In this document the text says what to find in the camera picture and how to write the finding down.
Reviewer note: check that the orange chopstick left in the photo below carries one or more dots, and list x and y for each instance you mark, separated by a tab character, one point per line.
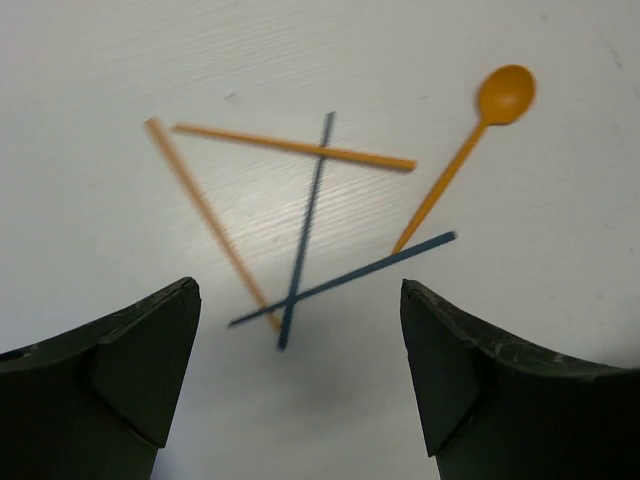
167	149

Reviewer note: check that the orange chopstick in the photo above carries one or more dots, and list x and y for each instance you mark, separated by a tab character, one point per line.
167	149
371	159

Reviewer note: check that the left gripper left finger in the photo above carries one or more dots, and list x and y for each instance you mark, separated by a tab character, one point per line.
98	401

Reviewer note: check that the orange spoon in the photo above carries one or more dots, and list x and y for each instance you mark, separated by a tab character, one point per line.
503	97

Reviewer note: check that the blue chopstick diagonal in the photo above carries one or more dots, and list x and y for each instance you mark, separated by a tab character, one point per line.
301	254

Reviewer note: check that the blue chopstick horizontal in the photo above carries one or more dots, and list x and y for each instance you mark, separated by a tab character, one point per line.
386	262

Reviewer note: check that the orange chopstick top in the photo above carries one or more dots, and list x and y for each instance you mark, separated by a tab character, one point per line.
371	159

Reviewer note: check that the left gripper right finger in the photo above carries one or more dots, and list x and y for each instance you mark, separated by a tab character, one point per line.
493	405

